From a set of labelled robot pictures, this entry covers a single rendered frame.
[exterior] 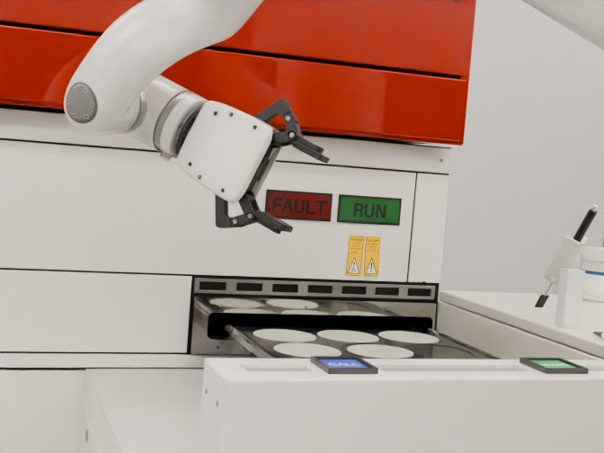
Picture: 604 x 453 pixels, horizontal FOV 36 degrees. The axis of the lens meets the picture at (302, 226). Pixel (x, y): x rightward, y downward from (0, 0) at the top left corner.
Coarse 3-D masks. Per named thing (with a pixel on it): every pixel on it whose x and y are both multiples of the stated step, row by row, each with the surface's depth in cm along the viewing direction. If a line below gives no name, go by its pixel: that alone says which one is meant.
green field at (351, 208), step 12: (348, 204) 158; (360, 204) 158; (372, 204) 159; (384, 204) 160; (396, 204) 161; (348, 216) 158; (360, 216) 158; (372, 216) 159; (384, 216) 160; (396, 216) 161
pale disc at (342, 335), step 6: (330, 330) 152; (336, 330) 153; (342, 330) 153; (324, 336) 146; (330, 336) 147; (336, 336) 147; (342, 336) 148; (348, 336) 148; (354, 336) 148; (360, 336) 149; (366, 336) 149; (372, 336) 150
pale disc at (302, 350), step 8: (280, 344) 137; (288, 344) 138; (296, 344) 138; (304, 344) 138; (312, 344) 139; (288, 352) 132; (296, 352) 132; (304, 352) 133; (312, 352) 133; (320, 352) 133; (328, 352) 134; (336, 352) 134
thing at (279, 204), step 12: (276, 192) 153; (276, 204) 153; (288, 204) 154; (300, 204) 155; (312, 204) 155; (324, 204) 156; (276, 216) 154; (288, 216) 154; (300, 216) 155; (312, 216) 156; (324, 216) 156
